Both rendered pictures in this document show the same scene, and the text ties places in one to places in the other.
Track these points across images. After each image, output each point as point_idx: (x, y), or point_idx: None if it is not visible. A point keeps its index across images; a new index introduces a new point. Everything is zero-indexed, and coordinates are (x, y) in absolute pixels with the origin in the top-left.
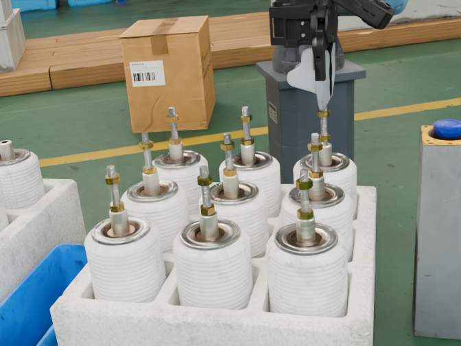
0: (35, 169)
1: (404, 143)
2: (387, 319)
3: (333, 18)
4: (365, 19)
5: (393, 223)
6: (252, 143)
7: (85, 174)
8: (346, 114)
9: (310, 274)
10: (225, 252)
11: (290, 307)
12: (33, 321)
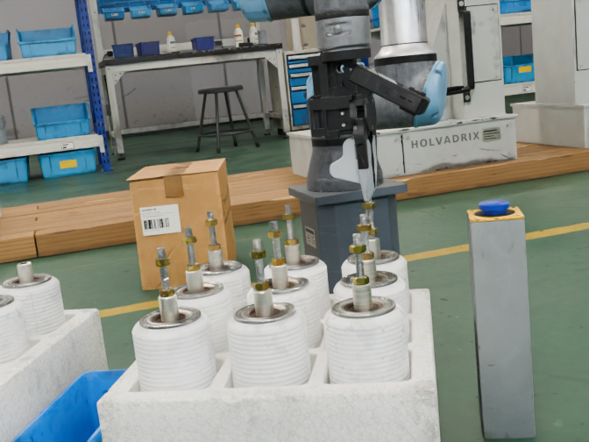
0: (57, 292)
1: (456, 279)
2: (454, 428)
3: (371, 109)
4: (402, 106)
5: (451, 348)
6: (297, 243)
7: None
8: (389, 232)
9: (371, 336)
10: (283, 324)
11: (352, 376)
12: None
